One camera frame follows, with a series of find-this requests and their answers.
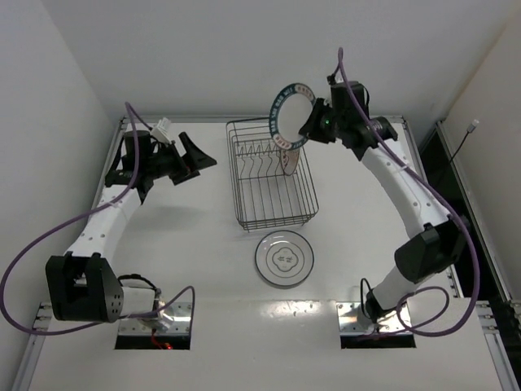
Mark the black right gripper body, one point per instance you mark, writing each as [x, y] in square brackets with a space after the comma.
[316, 123]

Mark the metal base plate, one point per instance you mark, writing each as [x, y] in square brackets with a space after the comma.
[353, 323]
[174, 321]

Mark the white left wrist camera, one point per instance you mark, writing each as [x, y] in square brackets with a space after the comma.
[160, 131]

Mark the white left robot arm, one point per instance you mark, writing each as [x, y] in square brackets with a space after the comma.
[82, 284]

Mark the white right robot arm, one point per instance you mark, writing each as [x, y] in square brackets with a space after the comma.
[434, 237]

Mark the green rimmed white plate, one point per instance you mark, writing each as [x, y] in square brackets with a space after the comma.
[289, 111]

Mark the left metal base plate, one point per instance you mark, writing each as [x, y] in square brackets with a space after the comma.
[174, 321]

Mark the orange sunburst pattern plate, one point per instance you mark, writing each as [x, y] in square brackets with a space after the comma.
[289, 160]

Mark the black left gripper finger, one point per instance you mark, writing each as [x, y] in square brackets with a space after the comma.
[190, 147]
[196, 161]

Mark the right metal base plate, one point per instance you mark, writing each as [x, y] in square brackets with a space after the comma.
[353, 323]

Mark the grey rimmed white plate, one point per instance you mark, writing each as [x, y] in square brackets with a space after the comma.
[284, 259]

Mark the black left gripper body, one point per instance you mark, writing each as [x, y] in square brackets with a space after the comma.
[181, 164]

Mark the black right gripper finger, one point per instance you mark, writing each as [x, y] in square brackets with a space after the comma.
[307, 130]
[322, 105]

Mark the metal wire dish rack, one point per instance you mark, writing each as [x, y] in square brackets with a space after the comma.
[264, 197]

